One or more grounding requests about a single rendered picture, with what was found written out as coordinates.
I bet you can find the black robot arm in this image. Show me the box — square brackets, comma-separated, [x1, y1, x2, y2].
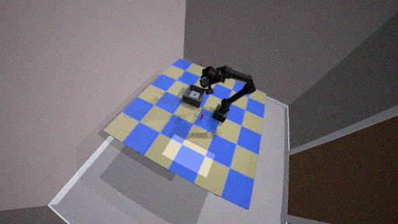
[200, 65, 256, 115]

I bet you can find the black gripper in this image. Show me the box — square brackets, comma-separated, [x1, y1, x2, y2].
[201, 69, 214, 95]

